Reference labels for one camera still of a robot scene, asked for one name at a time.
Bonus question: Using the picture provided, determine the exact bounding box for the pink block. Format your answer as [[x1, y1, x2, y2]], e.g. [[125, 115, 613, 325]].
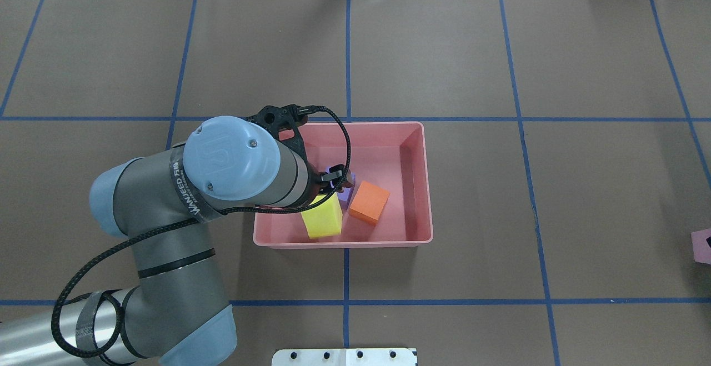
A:
[[690, 228, 710, 265]]

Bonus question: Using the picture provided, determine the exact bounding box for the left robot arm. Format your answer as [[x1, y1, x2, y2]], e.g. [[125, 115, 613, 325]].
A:
[[2, 104, 352, 365]]

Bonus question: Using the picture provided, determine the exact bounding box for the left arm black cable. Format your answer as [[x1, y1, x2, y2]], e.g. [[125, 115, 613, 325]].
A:
[[51, 105, 353, 359]]

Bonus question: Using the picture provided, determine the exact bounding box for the pink plastic bin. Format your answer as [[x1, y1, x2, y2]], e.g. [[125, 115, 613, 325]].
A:
[[252, 122, 433, 249]]

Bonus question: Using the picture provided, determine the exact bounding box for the orange block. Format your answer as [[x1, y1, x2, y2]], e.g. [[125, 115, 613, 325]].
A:
[[348, 181, 390, 226]]

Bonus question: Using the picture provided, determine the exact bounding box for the yellow block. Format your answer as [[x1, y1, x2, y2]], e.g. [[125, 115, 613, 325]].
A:
[[301, 194, 343, 239]]

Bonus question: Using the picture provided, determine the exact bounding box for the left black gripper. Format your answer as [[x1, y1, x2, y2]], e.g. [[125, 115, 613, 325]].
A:
[[246, 105, 346, 205]]

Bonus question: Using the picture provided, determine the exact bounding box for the white camera stand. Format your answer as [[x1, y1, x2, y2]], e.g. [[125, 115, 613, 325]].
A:
[[271, 348, 418, 365]]

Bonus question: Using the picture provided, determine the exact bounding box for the purple block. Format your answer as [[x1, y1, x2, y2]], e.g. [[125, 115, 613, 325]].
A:
[[334, 173, 357, 210]]

